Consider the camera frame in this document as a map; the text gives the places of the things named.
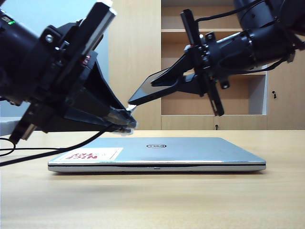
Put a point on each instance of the silver Dell laptop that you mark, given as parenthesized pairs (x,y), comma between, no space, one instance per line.
(190,152)

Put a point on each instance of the light wooden shelf cabinet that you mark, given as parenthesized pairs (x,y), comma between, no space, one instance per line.
(133,71)

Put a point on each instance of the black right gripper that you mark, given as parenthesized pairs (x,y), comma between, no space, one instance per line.
(224,55)

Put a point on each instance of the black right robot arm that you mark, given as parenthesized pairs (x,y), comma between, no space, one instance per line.
(269,45)

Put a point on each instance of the black smartphone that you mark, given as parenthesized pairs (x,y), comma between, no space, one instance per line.
(147,93)

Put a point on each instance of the black cabinet key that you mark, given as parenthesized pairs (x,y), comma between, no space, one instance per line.
(274,95)
(216,126)

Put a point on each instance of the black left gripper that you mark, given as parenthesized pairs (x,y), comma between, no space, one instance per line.
(62,59)

